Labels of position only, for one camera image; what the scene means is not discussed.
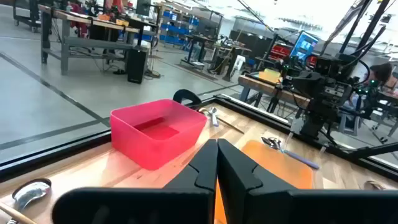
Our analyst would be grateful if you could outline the pink plastic bin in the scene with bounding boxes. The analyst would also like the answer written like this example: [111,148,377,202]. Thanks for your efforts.
[109,98,208,171]

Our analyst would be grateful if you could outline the shelf with blue bins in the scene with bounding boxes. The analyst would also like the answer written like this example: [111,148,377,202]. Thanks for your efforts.
[159,11,200,47]

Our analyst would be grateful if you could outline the orange cutting board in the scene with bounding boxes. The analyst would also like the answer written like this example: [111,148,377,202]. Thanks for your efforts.
[214,139,314,224]

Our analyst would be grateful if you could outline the yellow box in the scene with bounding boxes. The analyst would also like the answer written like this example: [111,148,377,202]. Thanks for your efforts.
[257,68,282,85]

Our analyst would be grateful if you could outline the black computer tower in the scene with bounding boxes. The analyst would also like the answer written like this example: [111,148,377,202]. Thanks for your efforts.
[126,45,150,85]

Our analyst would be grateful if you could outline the white stool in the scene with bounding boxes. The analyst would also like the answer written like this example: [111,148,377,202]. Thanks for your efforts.
[233,55,247,72]

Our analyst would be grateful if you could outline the red storage bins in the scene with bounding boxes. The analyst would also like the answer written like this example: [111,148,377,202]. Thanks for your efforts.
[269,43,292,62]

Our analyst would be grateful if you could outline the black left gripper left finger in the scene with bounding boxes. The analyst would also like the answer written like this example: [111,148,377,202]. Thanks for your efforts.
[52,139,218,224]

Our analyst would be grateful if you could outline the black curved clamp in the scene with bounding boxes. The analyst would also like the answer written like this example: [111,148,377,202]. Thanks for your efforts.
[172,88,203,107]

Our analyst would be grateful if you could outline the grey workbench with wooden top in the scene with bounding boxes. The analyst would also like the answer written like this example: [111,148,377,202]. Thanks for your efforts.
[39,4,159,76]

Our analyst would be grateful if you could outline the lit blue monitor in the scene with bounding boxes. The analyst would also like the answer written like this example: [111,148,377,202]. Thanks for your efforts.
[289,30,320,63]

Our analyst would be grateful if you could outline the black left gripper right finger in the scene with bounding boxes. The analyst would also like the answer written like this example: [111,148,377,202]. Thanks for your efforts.
[217,139,398,224]

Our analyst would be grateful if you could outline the person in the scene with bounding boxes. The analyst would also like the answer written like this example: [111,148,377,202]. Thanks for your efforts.
[368,62,398,94]

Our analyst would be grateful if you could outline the black rig uprights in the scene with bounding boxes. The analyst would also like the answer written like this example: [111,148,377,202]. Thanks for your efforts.
[320,0,398,57]

